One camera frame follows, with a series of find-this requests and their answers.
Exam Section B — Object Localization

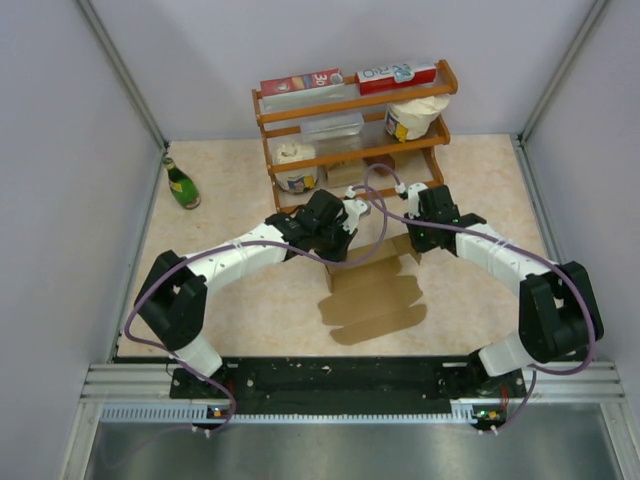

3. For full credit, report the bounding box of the white bag shelf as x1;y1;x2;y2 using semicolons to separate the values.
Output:
274;142;319;195
384;94;451;142

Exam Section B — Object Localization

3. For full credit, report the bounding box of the white bag lower shelf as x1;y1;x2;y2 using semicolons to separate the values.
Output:
274;142;319;195

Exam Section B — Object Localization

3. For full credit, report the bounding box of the orange wooden shelf rack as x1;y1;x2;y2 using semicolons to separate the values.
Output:
251;59;458;212

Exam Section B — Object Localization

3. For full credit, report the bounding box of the aluminium frame rail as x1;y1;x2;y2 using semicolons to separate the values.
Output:
81;357;625;424

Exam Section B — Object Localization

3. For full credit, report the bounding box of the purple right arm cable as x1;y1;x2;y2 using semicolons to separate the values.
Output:
363;163;597;434

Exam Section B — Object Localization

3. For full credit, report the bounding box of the red white toothpaste box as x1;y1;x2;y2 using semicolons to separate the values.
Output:
355;61;437;95

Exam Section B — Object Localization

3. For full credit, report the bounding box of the clear plastic container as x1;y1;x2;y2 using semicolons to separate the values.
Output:
300;112;364;142

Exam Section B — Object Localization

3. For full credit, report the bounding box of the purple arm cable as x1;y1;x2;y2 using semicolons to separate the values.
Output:
363;163;597;434
123;184;389;436

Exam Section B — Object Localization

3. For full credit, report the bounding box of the red foil wrap box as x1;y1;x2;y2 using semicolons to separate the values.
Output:
260;68;345;98

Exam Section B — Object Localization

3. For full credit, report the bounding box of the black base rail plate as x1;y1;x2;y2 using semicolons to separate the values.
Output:
112;354;596;415

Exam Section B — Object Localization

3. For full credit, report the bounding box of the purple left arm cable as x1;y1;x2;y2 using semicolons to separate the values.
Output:
123;184;389;436

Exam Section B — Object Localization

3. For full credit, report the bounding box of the white bag upper shelf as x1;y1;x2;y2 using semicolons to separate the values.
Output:
384;94;451;142

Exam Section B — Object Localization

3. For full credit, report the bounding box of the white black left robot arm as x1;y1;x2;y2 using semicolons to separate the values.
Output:
134;189;370;397

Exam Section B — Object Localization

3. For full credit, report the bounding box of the red brown brick block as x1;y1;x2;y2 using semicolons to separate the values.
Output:
370;154;396;170

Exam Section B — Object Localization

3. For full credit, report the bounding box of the green glass bottle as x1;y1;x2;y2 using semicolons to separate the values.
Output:
162;156;201;210

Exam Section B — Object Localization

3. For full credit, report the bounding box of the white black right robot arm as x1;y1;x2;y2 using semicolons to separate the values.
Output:
396;183;604;396

